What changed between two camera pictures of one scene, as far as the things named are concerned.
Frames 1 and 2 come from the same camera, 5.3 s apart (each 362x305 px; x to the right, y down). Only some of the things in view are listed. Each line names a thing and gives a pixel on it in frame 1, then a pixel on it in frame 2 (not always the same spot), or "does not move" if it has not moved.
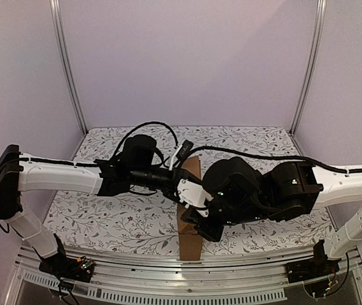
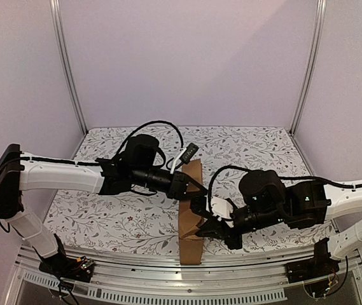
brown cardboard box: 190,243 does not move
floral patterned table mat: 130,222 does not move
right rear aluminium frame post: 321,17 does not move
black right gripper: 200,222 → 231,230
